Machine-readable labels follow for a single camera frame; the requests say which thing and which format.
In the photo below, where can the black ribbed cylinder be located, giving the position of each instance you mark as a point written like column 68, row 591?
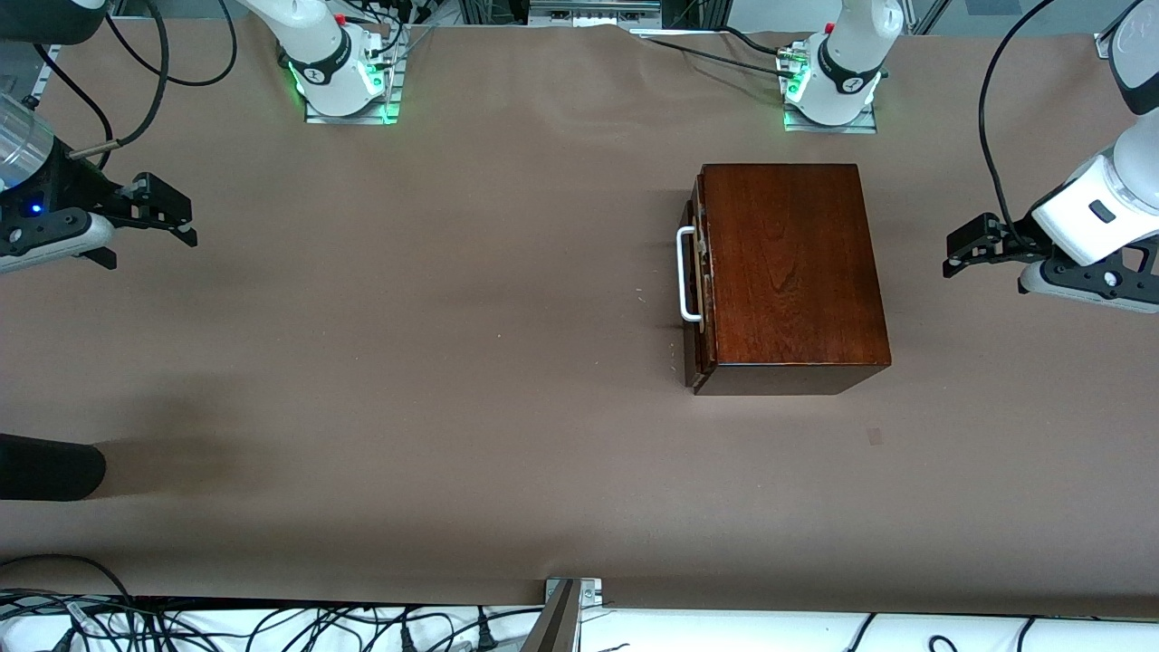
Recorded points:
column 45, row 466

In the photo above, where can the aluminium frame with electronics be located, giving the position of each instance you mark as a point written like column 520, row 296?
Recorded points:
column 589, row 11

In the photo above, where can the brown table cover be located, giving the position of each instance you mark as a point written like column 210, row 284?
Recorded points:
column 453, row 362

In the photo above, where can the silver corner bracket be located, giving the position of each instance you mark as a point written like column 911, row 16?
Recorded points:
column 589, row 590

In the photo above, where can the dark wooden cabinet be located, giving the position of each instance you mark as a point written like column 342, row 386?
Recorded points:
column 788, row 272

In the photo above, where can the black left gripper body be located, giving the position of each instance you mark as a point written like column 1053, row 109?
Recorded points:
column 1011, row 234

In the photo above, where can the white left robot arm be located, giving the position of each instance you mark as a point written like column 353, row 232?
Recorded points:
column 851, row 54

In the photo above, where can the aluminium rail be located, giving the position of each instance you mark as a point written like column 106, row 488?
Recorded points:
column 1109, row 41
column 43, row 72

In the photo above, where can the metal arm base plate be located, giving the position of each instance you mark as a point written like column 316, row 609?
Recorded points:
column 353, row 116
column 828, row 129

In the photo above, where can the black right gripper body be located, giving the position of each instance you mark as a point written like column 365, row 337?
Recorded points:
column 74, row 186

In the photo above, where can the grey aluminium beam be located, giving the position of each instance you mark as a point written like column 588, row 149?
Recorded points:
column 554, row 625

